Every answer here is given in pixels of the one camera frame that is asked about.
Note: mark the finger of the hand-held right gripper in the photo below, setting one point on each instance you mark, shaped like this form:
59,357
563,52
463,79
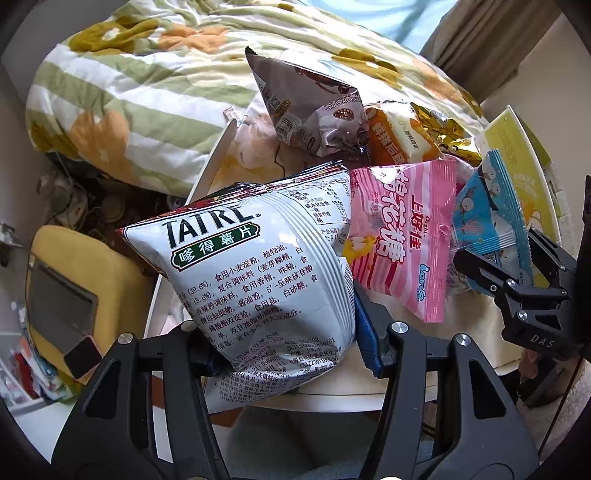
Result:
485,272
551,258

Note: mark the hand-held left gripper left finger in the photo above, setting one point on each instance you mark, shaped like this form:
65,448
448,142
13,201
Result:
184,344

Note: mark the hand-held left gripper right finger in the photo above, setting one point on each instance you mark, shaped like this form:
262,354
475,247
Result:
367,332

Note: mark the blue cartoon snack packet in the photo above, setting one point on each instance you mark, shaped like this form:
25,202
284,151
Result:
489,221

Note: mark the pink striped marshmallow packet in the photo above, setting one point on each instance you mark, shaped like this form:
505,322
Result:
397,240

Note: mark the white potato chips bag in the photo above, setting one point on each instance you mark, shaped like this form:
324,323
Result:
258,277

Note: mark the person's right hand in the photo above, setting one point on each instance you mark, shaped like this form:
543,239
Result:
526,371

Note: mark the white round side table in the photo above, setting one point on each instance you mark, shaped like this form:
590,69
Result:
461,332

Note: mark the yellow chair with tablet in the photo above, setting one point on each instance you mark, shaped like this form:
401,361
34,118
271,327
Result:
106,277

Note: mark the gold yellow snack packet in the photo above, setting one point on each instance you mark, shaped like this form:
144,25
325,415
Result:
450,134

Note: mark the pile of colourful packets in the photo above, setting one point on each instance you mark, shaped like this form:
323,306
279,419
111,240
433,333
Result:
32,369

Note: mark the orange and cream snack packet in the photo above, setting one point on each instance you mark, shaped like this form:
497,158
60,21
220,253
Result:
397,138

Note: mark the floral gift box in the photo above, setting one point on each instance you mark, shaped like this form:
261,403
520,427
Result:
249,147

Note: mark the beige curtain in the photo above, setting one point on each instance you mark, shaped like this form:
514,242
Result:
485,37

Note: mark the brown chocolate snack packet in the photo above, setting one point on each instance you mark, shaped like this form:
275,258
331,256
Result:
300,106

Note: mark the floral striped quilt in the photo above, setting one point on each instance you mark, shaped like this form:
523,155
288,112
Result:
138,92

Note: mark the light blue cloth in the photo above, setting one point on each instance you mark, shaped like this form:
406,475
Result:
369,18

